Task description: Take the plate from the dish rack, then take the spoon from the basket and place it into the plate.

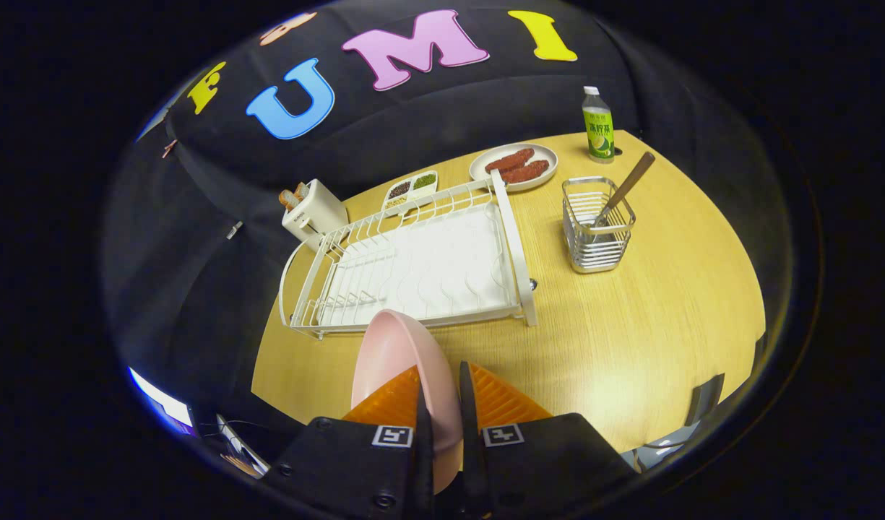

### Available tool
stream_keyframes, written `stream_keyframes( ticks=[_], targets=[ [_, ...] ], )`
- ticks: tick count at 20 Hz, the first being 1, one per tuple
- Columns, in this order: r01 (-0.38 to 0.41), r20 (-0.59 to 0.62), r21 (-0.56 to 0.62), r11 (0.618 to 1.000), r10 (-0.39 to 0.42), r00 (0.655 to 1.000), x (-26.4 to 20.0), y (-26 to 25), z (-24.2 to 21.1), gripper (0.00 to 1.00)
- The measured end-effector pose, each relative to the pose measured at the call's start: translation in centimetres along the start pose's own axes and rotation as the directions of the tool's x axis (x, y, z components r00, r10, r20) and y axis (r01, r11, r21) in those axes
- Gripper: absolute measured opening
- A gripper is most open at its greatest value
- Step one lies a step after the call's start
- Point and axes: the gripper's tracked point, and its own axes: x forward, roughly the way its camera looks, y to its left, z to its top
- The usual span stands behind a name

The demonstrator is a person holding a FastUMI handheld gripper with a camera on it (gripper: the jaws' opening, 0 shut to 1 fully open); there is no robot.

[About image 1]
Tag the white clip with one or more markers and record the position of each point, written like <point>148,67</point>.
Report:
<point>234,230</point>

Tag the red clip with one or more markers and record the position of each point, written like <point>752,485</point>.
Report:
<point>169,148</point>

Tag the white toaster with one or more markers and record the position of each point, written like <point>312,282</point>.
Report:
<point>319,213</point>

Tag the toasted bread slice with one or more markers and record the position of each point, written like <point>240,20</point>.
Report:
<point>288,200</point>
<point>299,191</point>

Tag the white divided seasoning dish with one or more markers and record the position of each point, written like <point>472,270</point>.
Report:
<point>411,189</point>

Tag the dark chair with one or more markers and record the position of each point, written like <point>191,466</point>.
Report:
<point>704,401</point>

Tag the black backdrop cloth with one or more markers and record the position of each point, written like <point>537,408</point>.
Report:
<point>413,123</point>

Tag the pink plate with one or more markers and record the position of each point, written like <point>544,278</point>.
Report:
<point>399,347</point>

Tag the glowing screen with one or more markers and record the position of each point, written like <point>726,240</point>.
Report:
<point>160,401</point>

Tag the round white plate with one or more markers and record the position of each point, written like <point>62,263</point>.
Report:
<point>547,155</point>

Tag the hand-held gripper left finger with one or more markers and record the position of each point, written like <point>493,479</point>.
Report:
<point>425,448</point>

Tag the green label drink bottle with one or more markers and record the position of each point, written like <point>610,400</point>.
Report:
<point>599,130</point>

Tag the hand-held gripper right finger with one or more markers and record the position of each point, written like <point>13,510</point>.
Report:
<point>471,433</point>

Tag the brown sausage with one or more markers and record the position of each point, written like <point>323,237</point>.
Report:
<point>511,159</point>
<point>527,172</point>

